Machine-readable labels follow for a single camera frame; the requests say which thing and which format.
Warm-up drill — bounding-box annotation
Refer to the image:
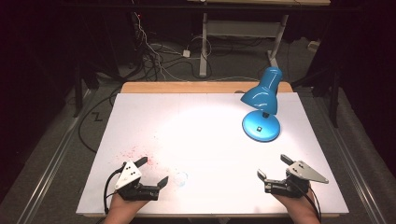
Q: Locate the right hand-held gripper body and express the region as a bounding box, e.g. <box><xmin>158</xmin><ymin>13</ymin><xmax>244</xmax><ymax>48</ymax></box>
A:
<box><xmin>263</xmin><ymin>160</ymin><xmax>330</xmax><ymax>200</ymax></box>

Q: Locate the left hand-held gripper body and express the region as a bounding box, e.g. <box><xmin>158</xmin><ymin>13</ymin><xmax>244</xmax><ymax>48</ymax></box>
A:
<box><xmin>114</xmin><ymin>161</ymin><xmax>160</xmax><ymax>202</ymax></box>

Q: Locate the blue desk lamp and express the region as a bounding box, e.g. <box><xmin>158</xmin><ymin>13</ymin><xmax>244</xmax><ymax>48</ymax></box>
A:
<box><xmin>240</xmin><ymin>65</ymin><xmax>284</xmax><ymax>143</ymax></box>

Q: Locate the person's left hand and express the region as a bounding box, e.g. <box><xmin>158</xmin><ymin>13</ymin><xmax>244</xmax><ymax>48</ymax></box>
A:
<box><xmin>102</xmin><ymin>193</ymin><xmax>148</xmax><ymax>224</ymax></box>

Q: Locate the person's right hand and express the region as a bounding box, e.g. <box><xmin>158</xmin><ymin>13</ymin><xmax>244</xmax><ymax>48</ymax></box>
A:
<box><xmin>273</xmin><ymin>190</ymin><xmax>322</xmax><ymax>224</ymax></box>

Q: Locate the white table cover board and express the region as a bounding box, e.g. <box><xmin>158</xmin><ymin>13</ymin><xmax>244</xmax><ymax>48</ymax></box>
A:
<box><xmin>76</xmin><ymin>92</ymin><xmax>349</xmax><ymax>217</ymax></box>

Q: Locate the black metal stand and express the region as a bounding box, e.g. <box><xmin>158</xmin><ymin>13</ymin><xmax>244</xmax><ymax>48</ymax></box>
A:
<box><xmin>329</xmin><ymin>69</ymin><xmax>341</xmax><ymax>129</ymax></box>

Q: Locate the beige box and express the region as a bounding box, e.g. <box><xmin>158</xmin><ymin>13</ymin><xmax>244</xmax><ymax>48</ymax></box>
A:
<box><xmin>307</xmin><ymin>40</ymin><xmax>321</xmax><ymax>53</ymax></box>

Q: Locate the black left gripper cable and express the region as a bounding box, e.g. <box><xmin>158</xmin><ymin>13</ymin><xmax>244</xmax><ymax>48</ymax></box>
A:
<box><xmin>103</xmin><ymin>166</ymin><xmax>127</xmax><ymax>216</ymax></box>

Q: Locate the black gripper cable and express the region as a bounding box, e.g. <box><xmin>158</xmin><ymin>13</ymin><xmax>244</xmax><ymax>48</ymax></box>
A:
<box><xmin>103</xmin><ymin>166</ymin><xmax>127</xmax><ymax>216</ymax></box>
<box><xmin>306</xmin><ymin>186</ymin><xmax>322</xmax><ymax>223</ymax></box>

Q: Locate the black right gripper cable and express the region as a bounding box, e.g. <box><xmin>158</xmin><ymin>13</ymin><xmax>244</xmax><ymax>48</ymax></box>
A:
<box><xmin>306</xmin><ymin>186</ymin><xmax>322</xmax><ymax>223</ymax></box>

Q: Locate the metal floor rail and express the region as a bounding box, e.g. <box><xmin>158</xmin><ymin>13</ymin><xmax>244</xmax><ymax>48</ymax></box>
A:
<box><xmin>312</xmin><ymin>92</ymin><xmax>389</xmax><ymax>224</ymax></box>
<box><xmin>22</xmin><ymin>88</ymin><xmax>92</xmax><ymax>224</ymax></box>

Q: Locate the black floor cable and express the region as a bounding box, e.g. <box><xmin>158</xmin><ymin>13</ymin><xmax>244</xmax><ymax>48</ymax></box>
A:
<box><xmin>78</xmin><ymin>88</ymin><xmax>123</xmax><ymax>154</ymax></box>

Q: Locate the tangle of floor cables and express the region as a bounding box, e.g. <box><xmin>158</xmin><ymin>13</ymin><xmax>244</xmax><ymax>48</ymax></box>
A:
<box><xmin>129</xmin><ymin>10</ymin><xmax>265</xmax><ymax>82</ymax></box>

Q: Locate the white metal desk frame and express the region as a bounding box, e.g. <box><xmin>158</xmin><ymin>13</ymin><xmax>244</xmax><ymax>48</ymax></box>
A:
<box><xmin>186</xmin><ymin>0</ymin><xmax>332</xmax><ymax>78</ymax></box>

